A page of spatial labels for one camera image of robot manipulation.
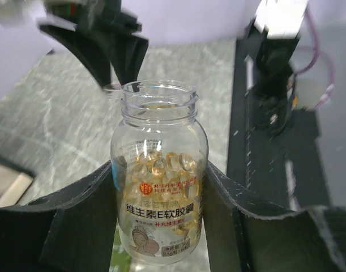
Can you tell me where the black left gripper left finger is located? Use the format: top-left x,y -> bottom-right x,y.
0,163 -> 117,271

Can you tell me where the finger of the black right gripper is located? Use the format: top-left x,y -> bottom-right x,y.
39,24 -> 111,88
110,34 -> 149,84

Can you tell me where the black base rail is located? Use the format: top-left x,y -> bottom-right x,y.
227,40 -> 331,210

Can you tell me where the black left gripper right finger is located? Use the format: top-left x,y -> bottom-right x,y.
203,164 -> 346,271

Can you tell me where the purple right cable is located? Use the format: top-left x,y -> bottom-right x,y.
296,5 -> 336,110

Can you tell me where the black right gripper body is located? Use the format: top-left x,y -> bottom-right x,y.
42,1 -> 142,37

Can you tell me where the clear glass pill bottle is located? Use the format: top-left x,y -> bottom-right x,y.
110,80 -> 208,266

